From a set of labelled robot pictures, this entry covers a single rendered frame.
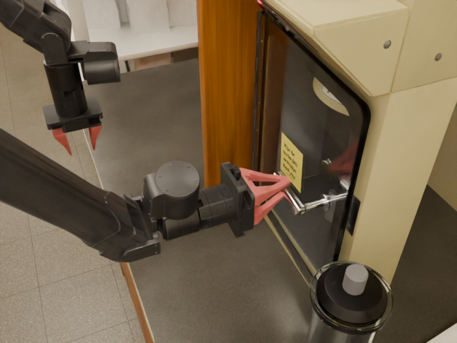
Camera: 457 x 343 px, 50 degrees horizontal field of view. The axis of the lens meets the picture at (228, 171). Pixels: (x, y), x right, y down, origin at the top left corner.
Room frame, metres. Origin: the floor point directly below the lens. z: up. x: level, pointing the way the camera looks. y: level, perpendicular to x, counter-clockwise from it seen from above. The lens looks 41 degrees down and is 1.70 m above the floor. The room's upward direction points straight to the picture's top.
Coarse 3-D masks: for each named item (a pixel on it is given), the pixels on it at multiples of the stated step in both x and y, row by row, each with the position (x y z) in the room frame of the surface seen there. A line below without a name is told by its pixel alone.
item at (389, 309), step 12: (336, 264) 0.43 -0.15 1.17; (360, 264) 0.43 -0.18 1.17; (312, 288) 0.39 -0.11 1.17; (312, 300) 0.37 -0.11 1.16; (312, 312) 0.38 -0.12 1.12; (324, 312) 0.35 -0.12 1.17; (384, 312) 0.35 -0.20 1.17; (312, 324) 0.37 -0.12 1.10; (324, 324) 0.35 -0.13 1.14; (336, 324) 0.33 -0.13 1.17; (348, 324) 0.33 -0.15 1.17; (360, 324) 0.33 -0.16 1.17; (372, 324) 0.33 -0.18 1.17; (312, 336) 0.36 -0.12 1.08; (324, 336) 0.35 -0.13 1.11; (336, 336) 0.34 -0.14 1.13; (348, 336) 0.33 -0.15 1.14; (360, 336) 0.33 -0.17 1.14; (372, 336) 0.34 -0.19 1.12
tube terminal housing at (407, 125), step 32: (416, 0) 0.47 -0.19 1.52; (448, 0) 0.49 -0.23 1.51; (416, 32) 0.48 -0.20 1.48; (448, 32) 0.50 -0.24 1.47; (416, 64) 0.48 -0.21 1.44; (448, 64) 0.50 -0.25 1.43; (384, 96) 0.48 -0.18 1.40; (416, 96) 0.49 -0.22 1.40; (448, 96) 0.51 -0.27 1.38; (384, 128) 0.48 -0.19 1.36; (416, 128) 0.50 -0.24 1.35; (384, 160) 0.48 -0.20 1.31; (416, 160) 0.50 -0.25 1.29; (384, 192) 0.49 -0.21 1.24; (416, 192) 0.51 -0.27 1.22; (384, 224) 0.49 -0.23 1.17; (352, 256) 0.48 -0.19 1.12; (384, 256) 0.50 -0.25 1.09
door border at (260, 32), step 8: (264, 16) 0.74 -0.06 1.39; (264, 24) 0.74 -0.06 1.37; (256, 32) 0.76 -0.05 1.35; (264, 32) 0.74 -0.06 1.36; (256, 40) 0.76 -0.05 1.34; (256, 56) 0.76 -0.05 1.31; (256, 64) 0.76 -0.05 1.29; (256, 88) 0.76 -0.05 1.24; (256, 96) 0.76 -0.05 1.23; (256, 104) 0.76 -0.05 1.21; (256, 112) 0.75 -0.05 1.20; (368, 112) 0.48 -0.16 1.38; (256, 120) 0.75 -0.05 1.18; (256, 128) 0.75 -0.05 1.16; (256, 136) 0.75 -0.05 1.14; (256, 144) 0.75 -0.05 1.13; (256, 152) 0.75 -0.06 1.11; (256, 160) 0.74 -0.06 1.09; (256, 168) 0.74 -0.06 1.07; (256, 184) 0.74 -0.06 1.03
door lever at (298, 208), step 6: (276, 174) 0.57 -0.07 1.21; (282, 174) 0.57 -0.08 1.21; (288, 186) 0.54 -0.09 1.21; (282, 192) 0.54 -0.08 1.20; (288, 192) 0.53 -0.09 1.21; (294, 192) 0.53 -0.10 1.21; (288, 198) 0.52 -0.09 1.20; (294, 198) 0.51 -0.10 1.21; (324, 198) 0.51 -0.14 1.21; (294, 204) 0.50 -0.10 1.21; (300, 204) 0.50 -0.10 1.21; (306, 204) 0.50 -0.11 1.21; (312, 204) 0.50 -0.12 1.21; (318, 204) 0.50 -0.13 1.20; (324, 204) 0.51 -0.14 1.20; (294, 210) 0.49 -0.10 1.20; (300, 210) 0.49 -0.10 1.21; (306, 210) 0.50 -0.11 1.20
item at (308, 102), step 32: (288, 32) 0.68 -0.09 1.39; (288, 64) 0.66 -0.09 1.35; (320, 64) 0.58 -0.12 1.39; (288, 96) 0.65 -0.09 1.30; (320, 96) 0.56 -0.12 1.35; (352, 96) 0.50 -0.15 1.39; (288, 128) 0.64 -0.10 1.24; (320, 128) 0.55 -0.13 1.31; (352, 128) 0.49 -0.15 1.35; (320, 160) 0.54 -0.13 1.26; (352, 160) 0.48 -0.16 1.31; (320, 192) 0.53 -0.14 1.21; (288, 224) 0.60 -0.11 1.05; (320, 224) 0.52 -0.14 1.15; (320, 256) 0.50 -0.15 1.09
